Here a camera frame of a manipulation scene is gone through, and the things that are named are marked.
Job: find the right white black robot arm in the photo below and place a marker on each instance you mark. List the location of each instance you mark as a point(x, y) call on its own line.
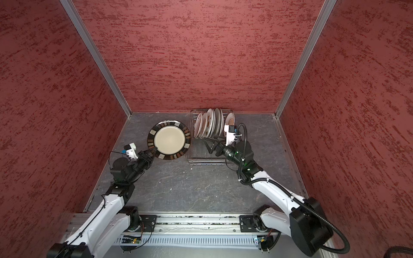
point(302, 219)

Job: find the corner aluminium profile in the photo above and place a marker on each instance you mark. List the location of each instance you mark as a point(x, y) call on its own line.
point(77, 21)
point(318, 27)

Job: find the white slotted cable duct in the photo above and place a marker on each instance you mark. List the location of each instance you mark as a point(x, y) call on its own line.
point(195, 241)

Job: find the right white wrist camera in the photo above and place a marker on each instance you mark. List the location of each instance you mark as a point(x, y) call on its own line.
point(232, 134)

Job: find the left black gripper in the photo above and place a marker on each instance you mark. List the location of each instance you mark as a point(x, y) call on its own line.
point(147, 158)

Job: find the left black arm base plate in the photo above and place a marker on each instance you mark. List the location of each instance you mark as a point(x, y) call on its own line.
point(145, 223)

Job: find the orange sunburst plate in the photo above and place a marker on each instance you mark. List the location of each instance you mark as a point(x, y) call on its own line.
point(198, 124)

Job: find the left small circuit board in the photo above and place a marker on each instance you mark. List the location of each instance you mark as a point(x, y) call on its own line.
point(127, 239)

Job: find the brown leaf pattern plate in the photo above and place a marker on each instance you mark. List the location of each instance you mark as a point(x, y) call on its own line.
point(230, 119)

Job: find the left corner aluminium profile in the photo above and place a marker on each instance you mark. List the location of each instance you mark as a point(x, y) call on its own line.
point(77, 21)

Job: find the strawberry pattern white plate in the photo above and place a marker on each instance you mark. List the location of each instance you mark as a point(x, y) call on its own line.
point(210, 123)

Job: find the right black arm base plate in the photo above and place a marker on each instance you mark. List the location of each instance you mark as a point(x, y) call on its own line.
point(254, 224)

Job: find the plain cream white plate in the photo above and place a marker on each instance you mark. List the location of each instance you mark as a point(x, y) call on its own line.
point(218, 122)

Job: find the small circuit board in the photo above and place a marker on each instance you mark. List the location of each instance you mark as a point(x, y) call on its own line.
point(264, 241)
point(127, 239)

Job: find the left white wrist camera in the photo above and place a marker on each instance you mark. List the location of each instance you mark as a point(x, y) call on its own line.
point(130, 151)

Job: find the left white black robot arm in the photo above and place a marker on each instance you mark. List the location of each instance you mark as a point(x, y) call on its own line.
point(113, 216)

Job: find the dark checkered rim plate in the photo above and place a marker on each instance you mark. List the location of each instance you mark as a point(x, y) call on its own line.
point(172, 139)

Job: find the right small circuit board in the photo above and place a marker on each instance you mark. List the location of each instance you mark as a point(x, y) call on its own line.
point(264, 241)

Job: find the right corner aluminium profile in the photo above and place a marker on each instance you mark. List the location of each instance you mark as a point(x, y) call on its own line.
point(318, 27)

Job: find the aluminium mounting rail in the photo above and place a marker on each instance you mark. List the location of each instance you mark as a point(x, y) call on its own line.
point(197, 223)

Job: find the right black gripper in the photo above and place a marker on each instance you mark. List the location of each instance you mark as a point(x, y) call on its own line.
point(211, 150)

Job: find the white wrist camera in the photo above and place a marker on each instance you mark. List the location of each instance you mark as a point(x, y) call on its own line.
point(232, 134)
point(130, 151)

